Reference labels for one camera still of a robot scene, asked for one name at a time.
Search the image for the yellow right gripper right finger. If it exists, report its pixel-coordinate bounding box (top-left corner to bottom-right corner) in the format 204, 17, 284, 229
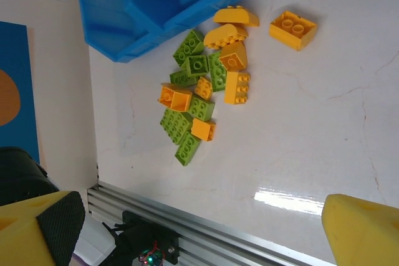
322, 193, 399, 266

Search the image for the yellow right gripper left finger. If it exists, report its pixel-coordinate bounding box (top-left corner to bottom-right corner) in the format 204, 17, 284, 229
0, 190, 86, 266

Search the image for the wide green lego brick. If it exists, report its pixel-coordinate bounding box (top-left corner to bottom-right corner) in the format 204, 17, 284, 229
160, 107, 194, 146

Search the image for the yellow rectangular lego brick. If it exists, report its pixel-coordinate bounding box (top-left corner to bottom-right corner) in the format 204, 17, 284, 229
224, 71, 251, 105
269, 11, 318, 52

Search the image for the small yellow curved lego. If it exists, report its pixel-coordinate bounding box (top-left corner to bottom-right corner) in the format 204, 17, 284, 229
158, 82, 193, 113
219, 41, 248, 71

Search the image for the long yellow half-round lego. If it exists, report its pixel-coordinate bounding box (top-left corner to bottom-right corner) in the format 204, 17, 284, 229
203, 24, 249, 50
213, 6, 260, 27

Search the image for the small LED circuit board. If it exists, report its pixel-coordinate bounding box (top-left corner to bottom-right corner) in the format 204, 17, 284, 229
138, 242, 166, 265

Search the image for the small yellow square lego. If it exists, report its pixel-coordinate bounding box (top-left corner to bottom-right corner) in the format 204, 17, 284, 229
195, 76, 214, 98
190, 118, 216, 142

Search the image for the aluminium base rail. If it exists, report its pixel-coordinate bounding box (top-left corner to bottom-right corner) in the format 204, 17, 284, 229
86, 181, 337, 266

